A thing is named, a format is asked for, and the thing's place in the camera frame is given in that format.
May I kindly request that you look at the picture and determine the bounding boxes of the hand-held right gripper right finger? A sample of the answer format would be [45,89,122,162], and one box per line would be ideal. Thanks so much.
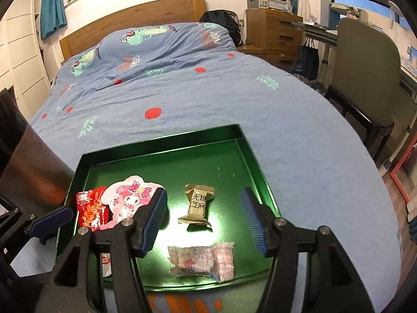
[240,187,378,313]

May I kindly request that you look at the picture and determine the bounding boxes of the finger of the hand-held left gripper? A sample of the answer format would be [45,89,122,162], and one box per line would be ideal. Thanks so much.
[23,206,74,245]

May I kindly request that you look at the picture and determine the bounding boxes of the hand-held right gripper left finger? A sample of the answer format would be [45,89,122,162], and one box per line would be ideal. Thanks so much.
[34,186,168,313]

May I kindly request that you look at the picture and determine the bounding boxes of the pink cartoon snack packet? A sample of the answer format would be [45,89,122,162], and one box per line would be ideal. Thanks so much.
[99,175,163,230]

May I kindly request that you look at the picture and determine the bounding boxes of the long red snack packet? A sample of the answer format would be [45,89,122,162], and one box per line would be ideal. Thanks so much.
[76,185,113,278]

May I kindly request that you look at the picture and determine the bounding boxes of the small gold candy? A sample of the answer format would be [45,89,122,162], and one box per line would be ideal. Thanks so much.
[178,184,216,229]

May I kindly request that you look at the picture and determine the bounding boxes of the clear pink candy packet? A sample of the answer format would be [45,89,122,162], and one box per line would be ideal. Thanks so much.
[168,241,235,283]

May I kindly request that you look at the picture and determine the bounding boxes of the green metal tray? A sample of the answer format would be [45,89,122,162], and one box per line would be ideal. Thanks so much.
[56,123,283,313]

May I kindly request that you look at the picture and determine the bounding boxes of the red stool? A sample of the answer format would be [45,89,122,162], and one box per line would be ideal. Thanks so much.
[389,155,417,204]

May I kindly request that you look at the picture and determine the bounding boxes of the white wardrobe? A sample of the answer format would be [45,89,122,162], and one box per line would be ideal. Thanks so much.
[0,0,53,121]

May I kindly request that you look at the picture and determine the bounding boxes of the dark shopping bag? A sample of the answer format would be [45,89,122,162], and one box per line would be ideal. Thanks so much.
[295,38,320,80]

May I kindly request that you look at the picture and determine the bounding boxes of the beige chair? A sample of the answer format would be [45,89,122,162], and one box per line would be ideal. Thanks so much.
[324,18,404,162]

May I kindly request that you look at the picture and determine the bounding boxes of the wooden dresser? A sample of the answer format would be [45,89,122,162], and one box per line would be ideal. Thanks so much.
[245,9,305,72]

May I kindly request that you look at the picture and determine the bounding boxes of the wooden bed headboard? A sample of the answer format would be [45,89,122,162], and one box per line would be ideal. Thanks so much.
[59,0,206,62]

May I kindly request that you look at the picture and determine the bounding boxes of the black backpack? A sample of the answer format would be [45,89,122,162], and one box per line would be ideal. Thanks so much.
[199,10,243,47]

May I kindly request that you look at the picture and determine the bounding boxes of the grey study desk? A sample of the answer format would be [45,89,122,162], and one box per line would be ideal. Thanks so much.
[291,20,417,88]

